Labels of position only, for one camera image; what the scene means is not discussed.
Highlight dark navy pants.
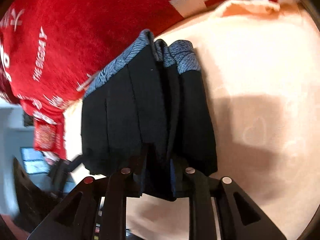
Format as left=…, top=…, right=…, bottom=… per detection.
left=81, top=30, right=217, bottom=200

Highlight cream sofa cushion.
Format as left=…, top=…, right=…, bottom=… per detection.
left=62, top=0, right=320, bottom=240

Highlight red printed blanket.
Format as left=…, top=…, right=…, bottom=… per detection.
left=1, top=0, right=278, bottom=158

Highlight wall television screen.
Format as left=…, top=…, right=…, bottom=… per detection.
left=21, top=147, right=49, bottom=174

